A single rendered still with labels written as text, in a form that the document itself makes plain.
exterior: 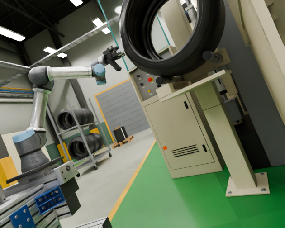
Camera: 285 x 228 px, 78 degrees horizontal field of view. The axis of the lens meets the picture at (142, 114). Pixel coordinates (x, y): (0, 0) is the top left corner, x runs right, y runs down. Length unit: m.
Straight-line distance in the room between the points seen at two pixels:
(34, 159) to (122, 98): 9.47
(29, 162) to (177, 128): 1.26
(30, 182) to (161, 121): 1.23
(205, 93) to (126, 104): 9.25
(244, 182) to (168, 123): 0.82
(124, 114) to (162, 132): 8.67
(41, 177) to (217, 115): 1.16
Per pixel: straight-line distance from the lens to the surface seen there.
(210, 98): 1.32
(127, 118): 10.46
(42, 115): 1.38
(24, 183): 1.28
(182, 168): 1.97
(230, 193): 1.50
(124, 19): 1.14
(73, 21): 12.77
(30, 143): 1.23
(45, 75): 1.27
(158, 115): 1.86
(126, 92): 10.44
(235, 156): 1.41
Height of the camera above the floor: 0.75
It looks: 1 degrees up
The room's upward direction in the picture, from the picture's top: 23 degrees counter-clockwise
